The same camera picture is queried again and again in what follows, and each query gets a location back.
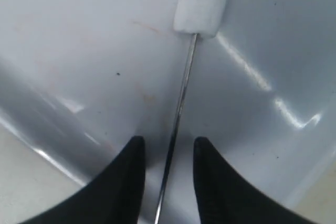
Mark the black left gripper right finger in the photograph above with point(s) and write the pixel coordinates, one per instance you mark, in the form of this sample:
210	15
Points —
244	192

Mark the white rectangular plastic tray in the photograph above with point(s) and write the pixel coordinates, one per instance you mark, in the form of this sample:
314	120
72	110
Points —
80	77

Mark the white marshmallow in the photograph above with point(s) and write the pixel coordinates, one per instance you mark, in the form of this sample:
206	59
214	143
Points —
199	17

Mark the thin metal skewer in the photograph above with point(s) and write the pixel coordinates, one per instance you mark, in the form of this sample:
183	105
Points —
176	123

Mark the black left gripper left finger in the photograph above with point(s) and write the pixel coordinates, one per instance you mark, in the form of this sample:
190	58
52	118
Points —
114	196

